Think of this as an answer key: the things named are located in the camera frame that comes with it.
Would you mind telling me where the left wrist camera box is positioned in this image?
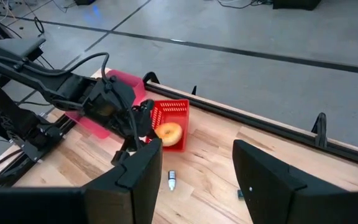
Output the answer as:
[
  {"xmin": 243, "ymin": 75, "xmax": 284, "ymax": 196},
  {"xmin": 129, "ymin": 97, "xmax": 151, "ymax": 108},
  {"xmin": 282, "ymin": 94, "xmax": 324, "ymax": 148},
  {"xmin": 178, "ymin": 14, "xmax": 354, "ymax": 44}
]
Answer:
[{"xmin": 84, "ymin": 86, "xmax": 120, "ymax": 126}]

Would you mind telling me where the pink plastic basket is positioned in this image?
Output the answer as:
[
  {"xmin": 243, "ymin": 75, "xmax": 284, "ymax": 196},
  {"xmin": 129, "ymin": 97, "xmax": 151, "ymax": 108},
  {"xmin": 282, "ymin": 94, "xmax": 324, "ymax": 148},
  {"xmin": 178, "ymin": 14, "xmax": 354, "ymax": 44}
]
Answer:
[{"xmin": 65, "ymin": 68, "xmax": 147, "ymax": 140}]

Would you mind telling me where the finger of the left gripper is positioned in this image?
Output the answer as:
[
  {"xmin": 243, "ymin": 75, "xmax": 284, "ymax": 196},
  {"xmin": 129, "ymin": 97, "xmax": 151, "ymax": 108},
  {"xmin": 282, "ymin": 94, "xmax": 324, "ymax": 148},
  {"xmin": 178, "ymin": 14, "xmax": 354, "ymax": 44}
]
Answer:
[
  {"xmin": 110, "ymin": 139, "xmax": 139, "ymax": 166},
  {"xmin": 137, "ymin": 98, "xmax": 156, "ymax": 138}
]

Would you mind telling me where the black floor cable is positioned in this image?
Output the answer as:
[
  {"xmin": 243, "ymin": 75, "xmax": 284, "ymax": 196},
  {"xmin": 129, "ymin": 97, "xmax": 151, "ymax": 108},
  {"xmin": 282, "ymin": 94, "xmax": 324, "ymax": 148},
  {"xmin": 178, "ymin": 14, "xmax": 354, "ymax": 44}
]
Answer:
[{"xmin": 33, "ymin": 16, "xmax": 45, "ymax": 35}]

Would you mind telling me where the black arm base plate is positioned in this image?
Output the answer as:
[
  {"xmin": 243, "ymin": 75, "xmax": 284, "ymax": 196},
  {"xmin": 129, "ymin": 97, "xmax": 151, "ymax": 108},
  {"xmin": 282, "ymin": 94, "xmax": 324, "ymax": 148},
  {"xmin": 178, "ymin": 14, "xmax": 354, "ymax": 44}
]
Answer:
[{"xmin": 9, "ymin": 118, "xmax": 74, "ymax": 164}]

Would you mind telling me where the chocolate frosted toy donut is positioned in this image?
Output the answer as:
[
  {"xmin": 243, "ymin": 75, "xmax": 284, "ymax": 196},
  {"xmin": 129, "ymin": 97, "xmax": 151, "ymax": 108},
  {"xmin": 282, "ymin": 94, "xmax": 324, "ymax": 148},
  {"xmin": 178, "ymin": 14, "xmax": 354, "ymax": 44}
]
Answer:
[{"xmin": 154, "ymin": 121, "xmax": 184, "ymax": 147}]

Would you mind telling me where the red plastic basket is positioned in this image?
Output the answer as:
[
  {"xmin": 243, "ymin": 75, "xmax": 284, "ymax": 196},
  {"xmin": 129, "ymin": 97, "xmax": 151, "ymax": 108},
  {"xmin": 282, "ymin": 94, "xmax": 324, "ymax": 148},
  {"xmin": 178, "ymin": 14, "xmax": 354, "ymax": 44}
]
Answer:
[{"xmin": 144, "ymin": 98, "xmax": 191, "ymax": 153}]

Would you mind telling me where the small screw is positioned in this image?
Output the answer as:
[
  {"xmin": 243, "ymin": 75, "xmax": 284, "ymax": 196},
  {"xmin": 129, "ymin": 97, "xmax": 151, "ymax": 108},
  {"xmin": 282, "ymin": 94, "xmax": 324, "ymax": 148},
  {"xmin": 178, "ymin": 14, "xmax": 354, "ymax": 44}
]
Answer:
[{"xmin": 168, "ymin": 170, "xmax": 177, "ymax": 192}]

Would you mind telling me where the grey cabinet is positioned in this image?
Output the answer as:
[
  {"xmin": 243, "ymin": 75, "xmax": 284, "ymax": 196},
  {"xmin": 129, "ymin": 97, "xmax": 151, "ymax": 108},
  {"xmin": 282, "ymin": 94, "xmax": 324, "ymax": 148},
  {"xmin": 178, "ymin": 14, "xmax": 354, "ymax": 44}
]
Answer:
[{"xmin": 0, "ymin": 36, "xmax": 47, "ymax": 62}]

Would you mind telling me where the black floor box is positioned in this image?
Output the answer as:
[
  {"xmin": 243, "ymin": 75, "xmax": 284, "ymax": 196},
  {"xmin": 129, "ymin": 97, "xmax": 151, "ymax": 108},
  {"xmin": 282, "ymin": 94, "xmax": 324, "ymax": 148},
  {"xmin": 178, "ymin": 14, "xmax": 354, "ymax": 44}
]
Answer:
[{"xmin": 272, "ymin": 0, "xmax": 323, "ymax": 11}]

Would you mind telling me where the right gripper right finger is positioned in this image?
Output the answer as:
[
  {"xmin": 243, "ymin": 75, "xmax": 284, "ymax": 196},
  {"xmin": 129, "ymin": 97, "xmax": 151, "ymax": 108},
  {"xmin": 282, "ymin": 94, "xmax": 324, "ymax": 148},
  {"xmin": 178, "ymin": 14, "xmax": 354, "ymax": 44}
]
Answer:
[{"xmin": 231, "ymin": 139, "xmax": 311, "ymax": 224}]

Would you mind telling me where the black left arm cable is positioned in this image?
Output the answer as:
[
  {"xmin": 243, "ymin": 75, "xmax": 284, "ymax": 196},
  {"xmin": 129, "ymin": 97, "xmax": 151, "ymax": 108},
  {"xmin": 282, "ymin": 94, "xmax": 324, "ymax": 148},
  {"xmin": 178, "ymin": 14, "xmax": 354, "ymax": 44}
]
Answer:
[{"xmin": 0, "ymin": 51, "xmax": 111, "ymax": 82}]

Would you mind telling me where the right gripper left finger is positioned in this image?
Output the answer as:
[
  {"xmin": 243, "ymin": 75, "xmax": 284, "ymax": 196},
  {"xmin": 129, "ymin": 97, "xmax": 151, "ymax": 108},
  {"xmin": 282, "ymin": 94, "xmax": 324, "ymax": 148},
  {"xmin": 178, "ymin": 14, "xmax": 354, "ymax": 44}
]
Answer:
[{"xmin": 84, "ymin": 138, "xmax": 163, "ymax": 224}]

